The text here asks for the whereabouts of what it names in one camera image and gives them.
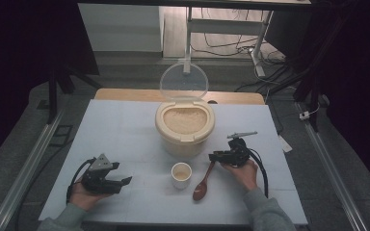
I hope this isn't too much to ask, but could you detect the black floor cable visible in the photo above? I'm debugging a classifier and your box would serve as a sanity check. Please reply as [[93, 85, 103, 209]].
[[13, 141, 75, 231]]

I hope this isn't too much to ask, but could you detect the white cup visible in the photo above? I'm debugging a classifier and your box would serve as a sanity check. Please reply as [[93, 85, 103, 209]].
[[171, 162, 193, 191]]

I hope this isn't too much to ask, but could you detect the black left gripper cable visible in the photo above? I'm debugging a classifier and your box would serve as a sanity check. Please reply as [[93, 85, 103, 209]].
[[66, 156, 97, 205]]

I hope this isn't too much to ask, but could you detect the brown wooden spoon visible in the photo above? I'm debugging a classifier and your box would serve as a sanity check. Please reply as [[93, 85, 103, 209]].
[[192, 160, 217, 202]]

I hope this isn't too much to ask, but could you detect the white paper tag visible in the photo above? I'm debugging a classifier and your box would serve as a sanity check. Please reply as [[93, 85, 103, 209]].
[[277, 134, 294, 154]]

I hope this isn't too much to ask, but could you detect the aluminium rail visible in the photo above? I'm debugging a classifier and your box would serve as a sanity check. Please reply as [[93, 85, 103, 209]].
[[0, 110, 64, 231], [297, 102, 369, 231]]

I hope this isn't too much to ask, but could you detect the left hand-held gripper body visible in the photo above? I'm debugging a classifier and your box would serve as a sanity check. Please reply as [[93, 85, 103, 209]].
[[81, 153, 123, 195]]

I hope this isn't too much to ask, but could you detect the bundle of floor cables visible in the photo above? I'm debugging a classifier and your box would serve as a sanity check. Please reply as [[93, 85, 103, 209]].
[[191, 8, 292, 94]]

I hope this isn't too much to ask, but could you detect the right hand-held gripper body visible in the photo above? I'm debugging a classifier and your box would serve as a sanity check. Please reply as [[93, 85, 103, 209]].
[[223, 130, 258, 168]]

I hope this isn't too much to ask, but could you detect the wooden table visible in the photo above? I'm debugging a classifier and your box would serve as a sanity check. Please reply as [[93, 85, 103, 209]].
[[94, 88, 266, 106]]

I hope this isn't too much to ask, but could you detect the beige rice container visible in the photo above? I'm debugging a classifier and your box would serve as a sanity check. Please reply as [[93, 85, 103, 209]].
[[154, 99, 216, 158]]

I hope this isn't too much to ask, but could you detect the rice heap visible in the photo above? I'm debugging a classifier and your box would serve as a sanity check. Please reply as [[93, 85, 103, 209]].
[[163, 107, 208, 136]]

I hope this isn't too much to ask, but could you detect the white table mat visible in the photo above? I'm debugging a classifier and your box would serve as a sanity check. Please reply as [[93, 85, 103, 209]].
[[38, 99, 308, 225]]

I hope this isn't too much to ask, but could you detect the person's right hand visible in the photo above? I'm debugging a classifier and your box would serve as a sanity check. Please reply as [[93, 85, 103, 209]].
[[221, 159, 259, 193]]

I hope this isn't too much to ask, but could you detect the person's left hand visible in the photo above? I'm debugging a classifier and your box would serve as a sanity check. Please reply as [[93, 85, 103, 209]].
[[68, 182, 111, 213]]

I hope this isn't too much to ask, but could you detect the white desk frame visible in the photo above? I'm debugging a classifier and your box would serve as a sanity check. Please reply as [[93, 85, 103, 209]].
[[183, 7, 275, 78]]

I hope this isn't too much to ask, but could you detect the black stand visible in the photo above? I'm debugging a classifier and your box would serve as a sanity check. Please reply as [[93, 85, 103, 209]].
[[293, 0, 345, 133], [37, 66, 103, 125]]

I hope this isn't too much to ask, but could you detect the clear round container lid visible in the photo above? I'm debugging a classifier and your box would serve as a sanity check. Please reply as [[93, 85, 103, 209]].
[[159, 62, 210, 103]]

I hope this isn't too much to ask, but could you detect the white cabinet panel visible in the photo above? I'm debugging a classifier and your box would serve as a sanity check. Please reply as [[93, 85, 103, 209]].
[[77, 3, 164, 53]]

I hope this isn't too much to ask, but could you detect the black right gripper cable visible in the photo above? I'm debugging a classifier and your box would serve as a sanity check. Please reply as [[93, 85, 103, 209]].
[[247, 147, 270, 198]]

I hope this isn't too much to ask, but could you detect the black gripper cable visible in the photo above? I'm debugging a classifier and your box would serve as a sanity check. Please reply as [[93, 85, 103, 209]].
[[247, 147, 270, 198], [66, 156, 97, 205]]

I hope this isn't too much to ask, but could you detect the black floor frame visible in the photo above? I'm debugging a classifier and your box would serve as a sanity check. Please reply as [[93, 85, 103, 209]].
[[48, 124, 74, 148]]

